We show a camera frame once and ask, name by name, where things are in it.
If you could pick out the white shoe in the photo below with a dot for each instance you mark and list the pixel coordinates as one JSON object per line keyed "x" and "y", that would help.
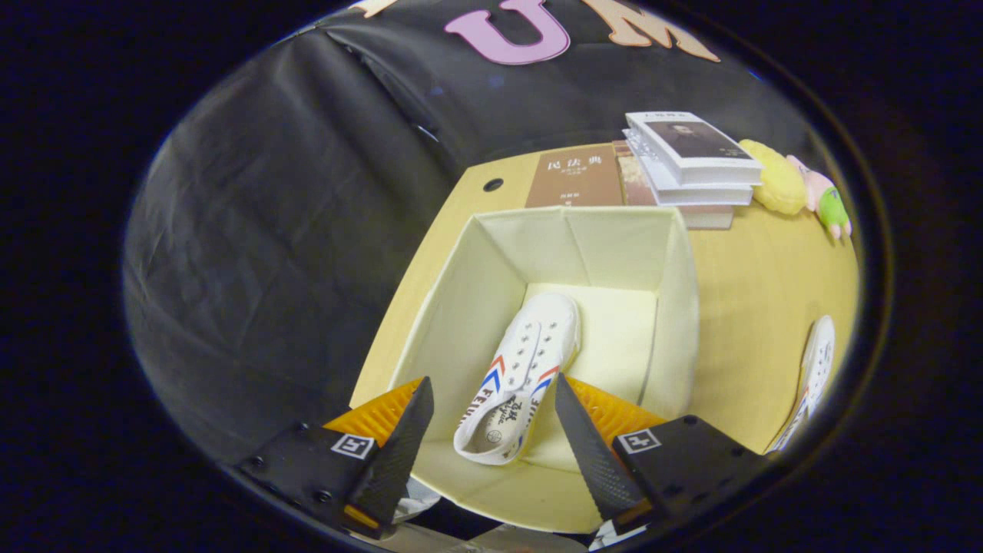
{"x": 545, "y": 322}
{"x": 818, "y": 361}

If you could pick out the white book with portrait cover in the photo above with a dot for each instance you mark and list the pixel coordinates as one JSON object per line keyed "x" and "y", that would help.
{"x": 691, "y": 142}

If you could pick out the black backdrop cloth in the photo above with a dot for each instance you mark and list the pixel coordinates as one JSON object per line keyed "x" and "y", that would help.
{"x": 269, "y": 230}

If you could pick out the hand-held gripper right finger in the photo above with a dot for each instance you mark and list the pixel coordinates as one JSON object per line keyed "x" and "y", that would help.
{"x": 587, "y": 453}

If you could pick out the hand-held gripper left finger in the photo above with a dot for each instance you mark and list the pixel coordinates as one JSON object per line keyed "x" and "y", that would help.
{"x": 399, "y": 453}

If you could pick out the thin brown book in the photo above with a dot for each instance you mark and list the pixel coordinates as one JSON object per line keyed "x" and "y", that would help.
{"x": 576, "y": 180}

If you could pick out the pink pig plush toy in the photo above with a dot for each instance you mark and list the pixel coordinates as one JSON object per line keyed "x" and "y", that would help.
{"x": 829, "y": 203}

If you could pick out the yellow peanut plush toy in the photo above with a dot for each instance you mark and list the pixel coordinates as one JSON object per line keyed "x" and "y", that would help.
{"x": 776, "y": 180}

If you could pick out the grey fabric storage box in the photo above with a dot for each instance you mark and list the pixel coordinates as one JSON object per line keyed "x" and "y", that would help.
{"x": 614, "y": 330}

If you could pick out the plain white book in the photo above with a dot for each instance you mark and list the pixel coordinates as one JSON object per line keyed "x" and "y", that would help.
{"x": 703, "y": 194}

